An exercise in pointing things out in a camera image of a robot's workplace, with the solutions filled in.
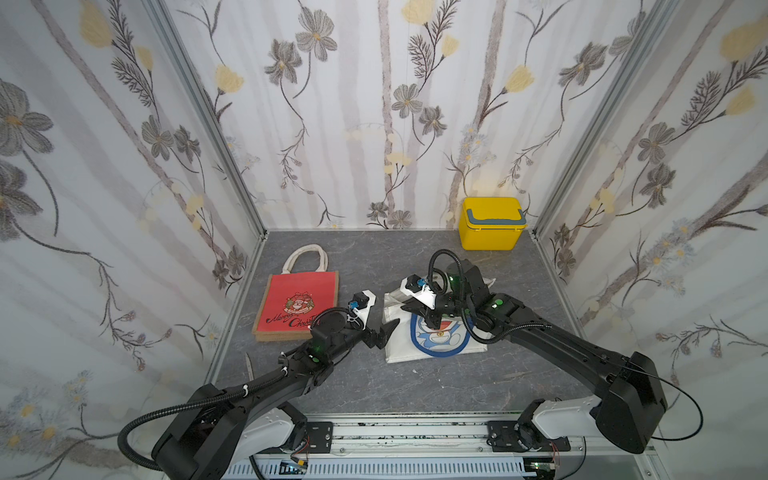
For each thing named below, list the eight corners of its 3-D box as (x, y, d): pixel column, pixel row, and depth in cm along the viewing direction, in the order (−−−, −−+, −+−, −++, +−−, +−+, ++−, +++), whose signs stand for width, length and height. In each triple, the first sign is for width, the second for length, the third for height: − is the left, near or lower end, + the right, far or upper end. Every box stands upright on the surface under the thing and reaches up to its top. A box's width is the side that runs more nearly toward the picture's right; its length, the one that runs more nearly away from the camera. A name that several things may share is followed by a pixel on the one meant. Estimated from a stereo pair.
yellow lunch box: (463, 253, 116) (471, 225, 104) (456, 223, 127) (463, 194, 115) (515, 253, 116) (530, 225, 104) (505, 223, 127) (517, 195, 115)
